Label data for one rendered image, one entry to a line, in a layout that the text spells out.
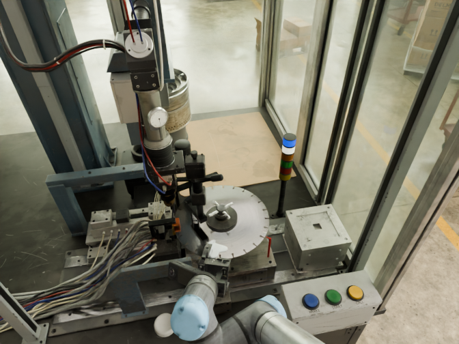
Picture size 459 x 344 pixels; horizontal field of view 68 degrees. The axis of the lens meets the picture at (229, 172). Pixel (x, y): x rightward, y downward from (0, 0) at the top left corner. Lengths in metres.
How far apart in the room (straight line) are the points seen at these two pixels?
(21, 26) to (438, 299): 2.37
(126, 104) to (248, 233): 0.56
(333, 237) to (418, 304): 1.16
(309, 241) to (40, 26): 1.15
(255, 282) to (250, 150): 0.76
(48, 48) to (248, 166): 0.97
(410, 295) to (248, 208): 1.37
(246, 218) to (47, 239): 0.82
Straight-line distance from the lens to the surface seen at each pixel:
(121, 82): 0.89
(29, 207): 1.74
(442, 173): 0.86
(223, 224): 1.15
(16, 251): 1.60
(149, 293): 1.28
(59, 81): 1.44
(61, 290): 1.36
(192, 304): 0.73
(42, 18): 1.36
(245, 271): 1.18
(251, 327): 0.80
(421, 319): 2.28
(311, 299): 1.09
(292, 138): 1.19
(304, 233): 1.23
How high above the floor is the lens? 1.85
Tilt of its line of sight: 42 degrees down
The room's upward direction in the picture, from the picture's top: 1 degrees counter-clockwise
